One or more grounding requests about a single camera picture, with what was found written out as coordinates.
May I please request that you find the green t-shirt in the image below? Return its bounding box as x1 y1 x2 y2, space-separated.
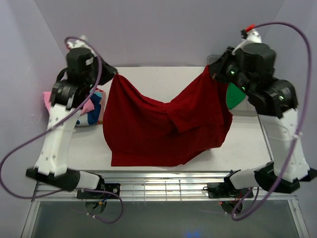
226 83 246 110

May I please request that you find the clear plastic bin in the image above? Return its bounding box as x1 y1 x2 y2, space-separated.
207 54 269 118

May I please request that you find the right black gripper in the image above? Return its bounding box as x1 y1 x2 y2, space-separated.
206 46 253 94

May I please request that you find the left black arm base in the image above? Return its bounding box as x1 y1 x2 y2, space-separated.
76 183 121 200

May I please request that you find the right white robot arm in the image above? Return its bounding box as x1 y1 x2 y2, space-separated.
209 44 317 197

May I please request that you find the aluminium frame rail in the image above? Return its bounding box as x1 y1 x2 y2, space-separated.
34 171 297 202

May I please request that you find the pink folded t-shirt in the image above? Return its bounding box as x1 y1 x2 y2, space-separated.
43 92 95 115

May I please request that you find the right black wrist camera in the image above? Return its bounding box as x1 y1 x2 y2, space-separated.
235 43 276 75

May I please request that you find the dark red t-shirt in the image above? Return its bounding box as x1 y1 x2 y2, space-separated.
103 68 232 167

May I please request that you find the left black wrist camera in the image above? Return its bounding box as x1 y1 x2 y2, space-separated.
66 48 94 74

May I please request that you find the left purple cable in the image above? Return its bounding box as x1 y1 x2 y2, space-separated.
0 36 124 224

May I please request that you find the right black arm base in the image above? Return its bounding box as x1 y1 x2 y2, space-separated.
203 182 248 199

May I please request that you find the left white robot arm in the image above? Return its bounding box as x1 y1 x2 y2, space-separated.
26 57 105 198

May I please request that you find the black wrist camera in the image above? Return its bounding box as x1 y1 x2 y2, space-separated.
66 48 94 74
235 43 276 75

